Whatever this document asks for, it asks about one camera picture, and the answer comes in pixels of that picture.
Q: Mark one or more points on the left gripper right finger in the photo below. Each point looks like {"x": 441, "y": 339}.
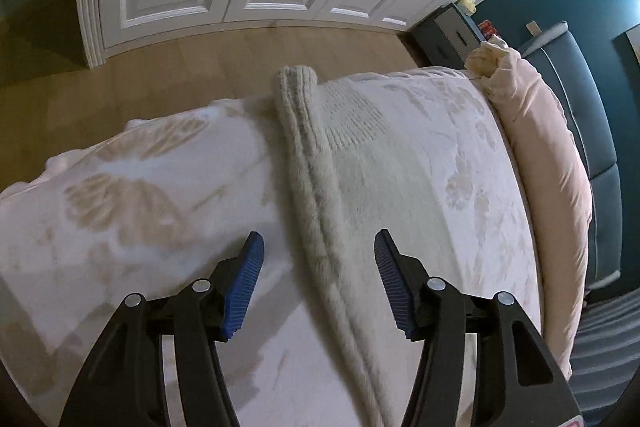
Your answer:
{"x": 518, "y": 382}

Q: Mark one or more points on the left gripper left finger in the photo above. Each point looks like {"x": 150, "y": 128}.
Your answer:
{"x": 122, "y": 380}

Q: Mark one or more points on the cream knit sweater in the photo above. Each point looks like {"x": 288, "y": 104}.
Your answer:
{"x": 365, "y": 154}

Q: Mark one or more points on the striped blue rug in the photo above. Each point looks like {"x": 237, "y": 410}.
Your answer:
{"x": 605, "y": 357}

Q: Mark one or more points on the pink pillow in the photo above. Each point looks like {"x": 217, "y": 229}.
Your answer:
{"x": 556, "y": 185}

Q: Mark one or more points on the white floral bedspread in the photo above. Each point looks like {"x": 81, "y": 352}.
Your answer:
{"x": 158, "y": 205}

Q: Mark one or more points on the teal upholstered headboard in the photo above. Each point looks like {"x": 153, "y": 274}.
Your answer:
{"x": 559, "y": 60}

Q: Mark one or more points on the dark nightstand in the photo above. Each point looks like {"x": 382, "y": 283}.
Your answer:
{"x": 447, "y": 36}

